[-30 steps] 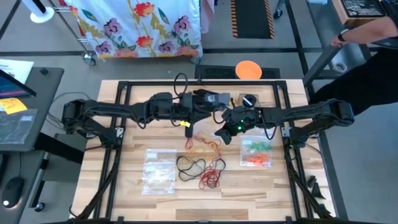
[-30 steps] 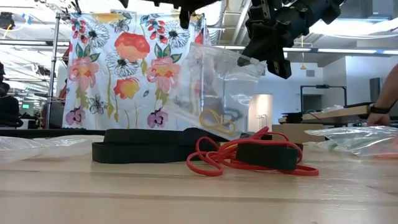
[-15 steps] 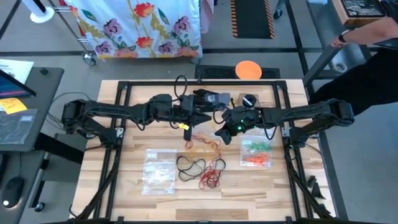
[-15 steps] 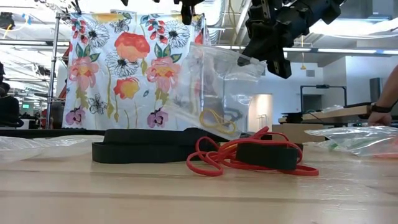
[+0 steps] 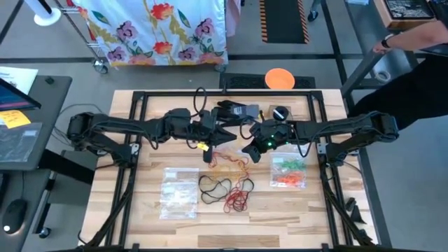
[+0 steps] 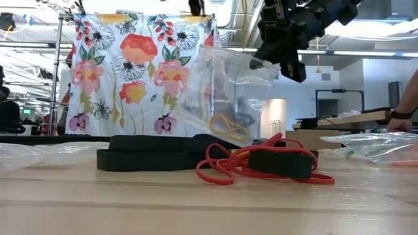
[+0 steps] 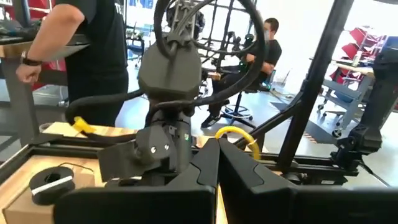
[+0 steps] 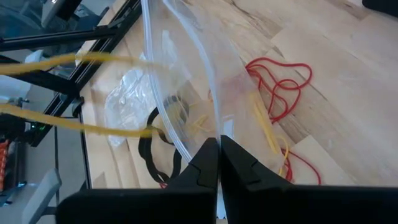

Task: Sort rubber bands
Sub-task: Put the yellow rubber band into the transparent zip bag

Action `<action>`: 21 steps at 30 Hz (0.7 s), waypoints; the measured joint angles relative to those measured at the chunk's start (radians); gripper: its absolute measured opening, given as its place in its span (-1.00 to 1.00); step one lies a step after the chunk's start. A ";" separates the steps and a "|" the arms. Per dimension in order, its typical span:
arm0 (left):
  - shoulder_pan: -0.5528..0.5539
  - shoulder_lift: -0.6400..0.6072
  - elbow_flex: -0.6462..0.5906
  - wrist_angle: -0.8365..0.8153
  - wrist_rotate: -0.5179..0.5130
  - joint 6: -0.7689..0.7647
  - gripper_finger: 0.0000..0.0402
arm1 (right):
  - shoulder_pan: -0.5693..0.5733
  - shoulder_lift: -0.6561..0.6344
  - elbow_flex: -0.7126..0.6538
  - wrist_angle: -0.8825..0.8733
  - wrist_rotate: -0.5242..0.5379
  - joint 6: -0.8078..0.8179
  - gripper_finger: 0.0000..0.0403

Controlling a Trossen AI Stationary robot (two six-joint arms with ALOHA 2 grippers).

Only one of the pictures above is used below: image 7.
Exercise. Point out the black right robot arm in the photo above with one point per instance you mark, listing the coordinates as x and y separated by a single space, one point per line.
379 93

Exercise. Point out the person's hand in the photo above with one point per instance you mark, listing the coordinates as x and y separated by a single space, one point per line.
28 73

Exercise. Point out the person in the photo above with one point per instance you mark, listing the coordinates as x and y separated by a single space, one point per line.
273 53
99 62

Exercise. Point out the grey rolling cart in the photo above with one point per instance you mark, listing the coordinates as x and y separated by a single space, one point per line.
345 93

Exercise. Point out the black hazard-striped floor mat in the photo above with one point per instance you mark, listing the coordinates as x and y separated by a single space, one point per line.
298 124

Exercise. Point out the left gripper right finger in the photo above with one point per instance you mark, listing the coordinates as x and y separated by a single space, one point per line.
245 177

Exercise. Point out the black tape roll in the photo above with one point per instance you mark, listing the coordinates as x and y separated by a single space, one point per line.
43 196

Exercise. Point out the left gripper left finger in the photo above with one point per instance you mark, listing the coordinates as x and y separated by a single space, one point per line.
202 174

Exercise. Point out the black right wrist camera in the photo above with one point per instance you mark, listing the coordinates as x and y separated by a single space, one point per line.
169 71

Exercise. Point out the person's dark wristwatch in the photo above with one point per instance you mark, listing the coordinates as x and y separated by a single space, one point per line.
31 60

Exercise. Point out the brown cardboard box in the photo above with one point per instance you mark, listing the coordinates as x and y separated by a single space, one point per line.
18 211

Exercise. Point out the red shelving rack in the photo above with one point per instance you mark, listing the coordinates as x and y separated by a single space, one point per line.
360 40

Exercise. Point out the black office stool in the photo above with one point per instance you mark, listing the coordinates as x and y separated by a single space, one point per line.
237 110

